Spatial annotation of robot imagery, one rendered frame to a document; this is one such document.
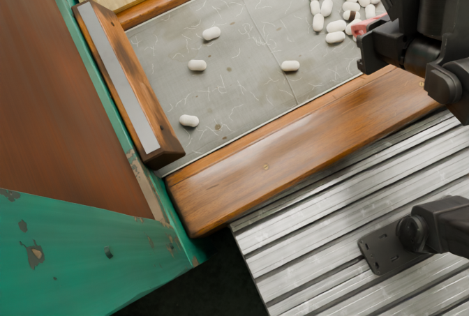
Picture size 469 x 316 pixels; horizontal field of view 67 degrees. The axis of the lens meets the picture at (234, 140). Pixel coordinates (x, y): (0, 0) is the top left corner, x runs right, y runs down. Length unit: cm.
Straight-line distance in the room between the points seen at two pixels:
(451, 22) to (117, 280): 42
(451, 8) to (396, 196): 38
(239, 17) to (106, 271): 59
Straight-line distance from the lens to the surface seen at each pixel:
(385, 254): 72
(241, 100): 66
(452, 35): 48
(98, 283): 22
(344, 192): 71
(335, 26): 73
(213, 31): 71
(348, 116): 65
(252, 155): 60
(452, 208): 60
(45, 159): 27
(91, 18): 65
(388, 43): 55
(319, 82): 69
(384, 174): 74
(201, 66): 68
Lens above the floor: 135
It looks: 74 degrees down
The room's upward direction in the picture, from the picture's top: 7 degrees counter-clockwise
